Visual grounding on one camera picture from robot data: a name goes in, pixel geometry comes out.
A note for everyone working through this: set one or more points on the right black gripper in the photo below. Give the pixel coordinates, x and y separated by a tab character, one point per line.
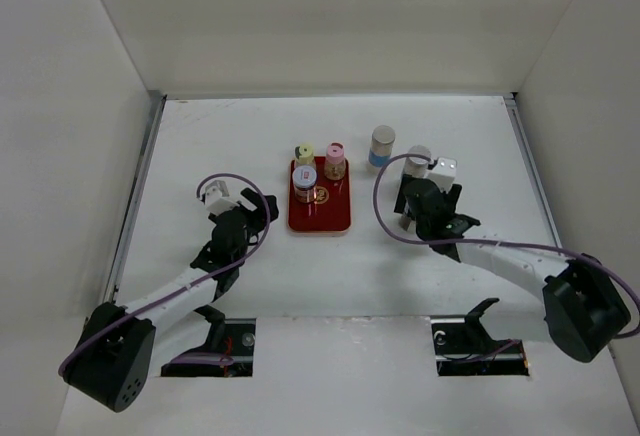
452	197

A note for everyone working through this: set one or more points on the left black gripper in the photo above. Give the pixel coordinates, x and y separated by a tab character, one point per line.
256	216

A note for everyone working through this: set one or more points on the red label jar front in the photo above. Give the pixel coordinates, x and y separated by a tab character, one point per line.
406	223

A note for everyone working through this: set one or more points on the red label jar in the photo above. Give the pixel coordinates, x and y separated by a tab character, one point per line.
406	223
304	180

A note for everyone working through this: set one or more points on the tall silver cap spice bottle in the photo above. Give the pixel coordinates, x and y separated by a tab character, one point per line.
418	163

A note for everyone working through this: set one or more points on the yellow cap condiment bottle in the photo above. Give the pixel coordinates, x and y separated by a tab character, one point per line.
304	155

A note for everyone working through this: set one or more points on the blue label silver cap bottle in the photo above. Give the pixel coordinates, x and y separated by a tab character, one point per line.
382	141

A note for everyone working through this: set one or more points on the pink cap condiment bottle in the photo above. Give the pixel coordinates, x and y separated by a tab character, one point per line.
335	162

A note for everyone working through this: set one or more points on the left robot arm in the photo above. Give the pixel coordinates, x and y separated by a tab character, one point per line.
113	356

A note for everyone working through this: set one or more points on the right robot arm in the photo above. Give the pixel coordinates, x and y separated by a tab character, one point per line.
583	311

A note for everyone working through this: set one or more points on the red lacquer tray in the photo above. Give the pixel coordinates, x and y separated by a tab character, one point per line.
330	212

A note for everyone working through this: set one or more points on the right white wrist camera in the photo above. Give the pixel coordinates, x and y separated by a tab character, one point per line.
442	171

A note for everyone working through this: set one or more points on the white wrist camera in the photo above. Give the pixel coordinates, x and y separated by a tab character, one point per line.
216	198
442	171

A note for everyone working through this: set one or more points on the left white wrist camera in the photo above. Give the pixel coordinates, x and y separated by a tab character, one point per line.
216	198

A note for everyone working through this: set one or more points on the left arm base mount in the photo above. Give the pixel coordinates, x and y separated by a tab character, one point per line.
211	345

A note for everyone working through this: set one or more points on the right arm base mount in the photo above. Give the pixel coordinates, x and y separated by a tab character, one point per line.
464	348

